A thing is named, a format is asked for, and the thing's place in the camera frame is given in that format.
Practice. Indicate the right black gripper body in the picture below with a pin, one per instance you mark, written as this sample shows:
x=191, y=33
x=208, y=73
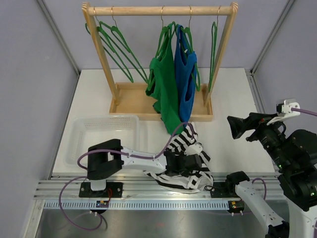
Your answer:
x=268, y=135

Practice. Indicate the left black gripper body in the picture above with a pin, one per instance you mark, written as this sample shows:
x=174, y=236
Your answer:
x=184, y=173

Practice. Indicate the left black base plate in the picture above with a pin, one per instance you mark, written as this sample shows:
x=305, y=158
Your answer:
x=113, y=188

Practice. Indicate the green hanger with blue top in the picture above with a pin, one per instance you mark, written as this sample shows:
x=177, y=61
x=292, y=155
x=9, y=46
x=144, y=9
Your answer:
x=189, y=34

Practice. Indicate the black white striped tank top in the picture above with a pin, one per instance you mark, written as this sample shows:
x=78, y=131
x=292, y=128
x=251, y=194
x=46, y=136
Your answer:
x=198, y=179

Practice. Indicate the aluminium mounting rail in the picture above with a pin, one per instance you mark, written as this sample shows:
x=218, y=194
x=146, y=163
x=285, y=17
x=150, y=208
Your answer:
x=142, y=187

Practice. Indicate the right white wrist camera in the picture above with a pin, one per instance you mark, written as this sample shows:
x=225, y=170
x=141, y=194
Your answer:
x=284, y=111

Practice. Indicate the blue tank top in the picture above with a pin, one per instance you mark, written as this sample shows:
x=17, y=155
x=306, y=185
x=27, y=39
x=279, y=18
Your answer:
x=185, y=74

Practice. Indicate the white slotted cable duct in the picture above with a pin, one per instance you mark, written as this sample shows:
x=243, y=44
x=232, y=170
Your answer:
x=139, y=204

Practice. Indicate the wooden clothes rack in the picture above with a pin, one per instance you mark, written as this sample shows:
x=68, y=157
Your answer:
x=130, y=98

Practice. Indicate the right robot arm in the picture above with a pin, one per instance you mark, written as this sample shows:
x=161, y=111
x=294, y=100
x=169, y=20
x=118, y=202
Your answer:
x=296, y=157

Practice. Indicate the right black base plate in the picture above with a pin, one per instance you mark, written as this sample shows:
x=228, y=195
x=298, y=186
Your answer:
x=217, y=190

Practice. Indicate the green tank top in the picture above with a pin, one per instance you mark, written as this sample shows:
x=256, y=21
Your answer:
x=162, y=87

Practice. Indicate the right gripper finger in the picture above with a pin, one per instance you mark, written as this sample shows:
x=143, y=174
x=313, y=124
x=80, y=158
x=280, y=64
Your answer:
x=238, y=132
x=236, y=123

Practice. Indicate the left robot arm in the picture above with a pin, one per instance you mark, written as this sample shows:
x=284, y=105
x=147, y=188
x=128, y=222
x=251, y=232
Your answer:
x=107, y=158

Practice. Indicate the white plastic basket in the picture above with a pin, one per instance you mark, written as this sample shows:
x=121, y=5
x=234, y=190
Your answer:
x=88, y=131

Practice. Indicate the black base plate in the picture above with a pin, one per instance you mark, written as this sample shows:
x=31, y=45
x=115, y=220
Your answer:
x=217, y=190
x=113, y=188

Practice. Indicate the green hanger with striped top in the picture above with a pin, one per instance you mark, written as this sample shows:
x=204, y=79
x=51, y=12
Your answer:
x=214, y=28

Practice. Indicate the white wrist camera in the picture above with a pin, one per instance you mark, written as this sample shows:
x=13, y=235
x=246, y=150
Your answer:
x=193, y=149
x=284, y=111

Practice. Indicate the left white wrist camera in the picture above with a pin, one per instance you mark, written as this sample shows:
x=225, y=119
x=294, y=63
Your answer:
x=193, y=149

